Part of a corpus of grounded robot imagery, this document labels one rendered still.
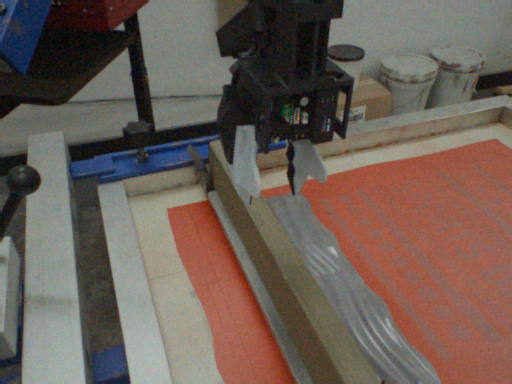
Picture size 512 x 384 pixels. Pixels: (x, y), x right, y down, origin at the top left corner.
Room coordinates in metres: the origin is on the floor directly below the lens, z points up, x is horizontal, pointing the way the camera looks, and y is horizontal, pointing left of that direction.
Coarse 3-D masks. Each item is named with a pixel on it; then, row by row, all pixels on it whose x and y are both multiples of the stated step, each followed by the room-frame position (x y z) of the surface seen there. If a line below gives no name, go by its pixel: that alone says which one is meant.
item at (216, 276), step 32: (416, 160) 0.69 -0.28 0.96; (448, 160) 0.69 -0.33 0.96; (480, 160) 0.69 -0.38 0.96; (288, 192) 0.60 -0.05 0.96; (320, 192) 0.60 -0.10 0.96; (192, 224) 0.52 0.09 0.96; (192, 256) 0.46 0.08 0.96; (224, 256) 0.46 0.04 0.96; (352, 256) 0.46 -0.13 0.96; (224, 288) 0.40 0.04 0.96
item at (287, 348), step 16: (208, 192) 0.55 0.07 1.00; (224, 208) 0.51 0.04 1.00; (224, 224) 0.48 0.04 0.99; (240, 240) 0.45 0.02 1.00; (240, 256) 0.42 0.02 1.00; (256, 272) 0.39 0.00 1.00; (256, 288) 0.37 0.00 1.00; (272, 304) 0.34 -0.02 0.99; (272, 320) 0.32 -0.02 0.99; (288, 336) 0.30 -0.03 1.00; (288, 352) 0.28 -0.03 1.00; (288, 368) 0.27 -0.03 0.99; (304, 368) 0.27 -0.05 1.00
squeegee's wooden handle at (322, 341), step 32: (224, 160) 0.53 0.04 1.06; (224, 192) 0.51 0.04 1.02; (256, 224) 0.40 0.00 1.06; (256, 256) 0.39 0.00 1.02; (288, 256) 0.35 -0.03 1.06; (288, 288) 0.31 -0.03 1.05; (320, 288) 0.31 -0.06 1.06; (288, 320) 0.31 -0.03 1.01; (320, 320) 0.27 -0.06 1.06; (320, 352) 0.25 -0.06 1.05; (352, 352) 0.24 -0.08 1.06
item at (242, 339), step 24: (216, 312) 0.37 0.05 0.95; (240, 312) 0.37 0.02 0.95; (216, 336) 0.33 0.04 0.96; (240, 336) 0.33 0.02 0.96; (264, 336) 0.33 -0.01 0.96; (408, 336) 0.33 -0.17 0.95; (216, 360) 0.30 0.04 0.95; (240, 360) 0.30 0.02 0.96; (264, 360) 0.30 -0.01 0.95; (432, 360) 0.30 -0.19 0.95; (456, 360) 0.30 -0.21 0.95; (480, 360) 0.30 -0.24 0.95; (504, 360) 0.30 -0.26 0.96
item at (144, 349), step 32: (352, 128) 0.74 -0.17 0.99; (384, 128) 0.74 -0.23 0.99; (416, 128) 0.77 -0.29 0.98; (448, 128) 0.79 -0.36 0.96; (128, 192) 0.59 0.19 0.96; (128, 224) 0.48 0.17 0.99; (128, 256) 0.42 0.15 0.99; (128, 288) 0.37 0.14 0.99; (128, 320) 0.33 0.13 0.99; (128, 352) 0.29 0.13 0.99; (160, 352) 0.29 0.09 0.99
